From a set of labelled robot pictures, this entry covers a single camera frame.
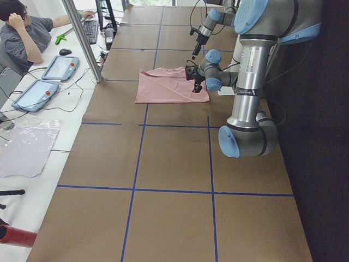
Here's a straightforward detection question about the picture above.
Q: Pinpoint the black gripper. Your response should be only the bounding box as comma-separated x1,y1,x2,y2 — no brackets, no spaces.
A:
191,33,209,60
192,74,204,93

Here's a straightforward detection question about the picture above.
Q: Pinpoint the pink Snoopy t-shirt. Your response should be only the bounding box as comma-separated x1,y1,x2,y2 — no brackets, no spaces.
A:
135,67,210,104

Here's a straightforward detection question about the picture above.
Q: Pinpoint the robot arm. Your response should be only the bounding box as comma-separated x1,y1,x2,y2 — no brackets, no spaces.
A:
186,0,323,158
189,1,238,60

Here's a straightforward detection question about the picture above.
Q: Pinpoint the black monitor stand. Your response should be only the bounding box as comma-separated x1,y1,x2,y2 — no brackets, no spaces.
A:
95,0,118,34

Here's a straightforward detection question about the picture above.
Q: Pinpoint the black device with label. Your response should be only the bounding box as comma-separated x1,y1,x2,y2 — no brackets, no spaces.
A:
104,28,114,50

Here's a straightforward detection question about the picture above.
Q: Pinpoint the brown paper table mat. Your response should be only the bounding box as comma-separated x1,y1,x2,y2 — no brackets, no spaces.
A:
28,7,311,261

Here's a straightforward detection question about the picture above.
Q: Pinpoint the black keyboard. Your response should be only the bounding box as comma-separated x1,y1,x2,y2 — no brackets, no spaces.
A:
82,20,99,44

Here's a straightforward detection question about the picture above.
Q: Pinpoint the black computer mouse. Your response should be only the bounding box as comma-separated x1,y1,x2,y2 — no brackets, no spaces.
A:
59,49,72,56

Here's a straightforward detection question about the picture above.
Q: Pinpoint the upper blue teach pendant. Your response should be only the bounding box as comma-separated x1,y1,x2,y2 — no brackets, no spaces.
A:
41,56,80,81

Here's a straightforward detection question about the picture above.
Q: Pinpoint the blue teach pendant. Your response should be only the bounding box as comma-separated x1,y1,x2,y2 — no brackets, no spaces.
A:
41,56,80,81
11,80,59,112

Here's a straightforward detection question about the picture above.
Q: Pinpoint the green plastic tool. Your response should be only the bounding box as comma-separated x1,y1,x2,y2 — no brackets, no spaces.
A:
55,27,74,45

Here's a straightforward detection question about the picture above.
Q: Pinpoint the lower blue teach pendant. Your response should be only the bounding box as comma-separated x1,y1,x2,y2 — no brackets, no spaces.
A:
11,80,59,112

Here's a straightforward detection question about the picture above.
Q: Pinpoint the seated person grey shirt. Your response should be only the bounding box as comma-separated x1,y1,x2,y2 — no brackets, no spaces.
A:
0,0,97,80

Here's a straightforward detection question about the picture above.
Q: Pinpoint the clear plastic bag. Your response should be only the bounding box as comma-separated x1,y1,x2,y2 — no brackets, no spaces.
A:
1,118,63,178

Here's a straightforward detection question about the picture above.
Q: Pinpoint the red cylinder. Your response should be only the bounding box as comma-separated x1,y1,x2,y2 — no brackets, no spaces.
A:
1,224,37,248

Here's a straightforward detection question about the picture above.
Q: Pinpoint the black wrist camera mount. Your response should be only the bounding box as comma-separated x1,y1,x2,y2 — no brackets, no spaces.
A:
184,65,198,81

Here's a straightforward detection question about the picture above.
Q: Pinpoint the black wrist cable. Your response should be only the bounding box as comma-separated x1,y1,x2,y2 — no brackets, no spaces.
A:
188,0,208,36

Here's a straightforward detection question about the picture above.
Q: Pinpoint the aluminium camera mount post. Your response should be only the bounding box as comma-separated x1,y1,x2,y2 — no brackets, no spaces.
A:
62,0,103,83

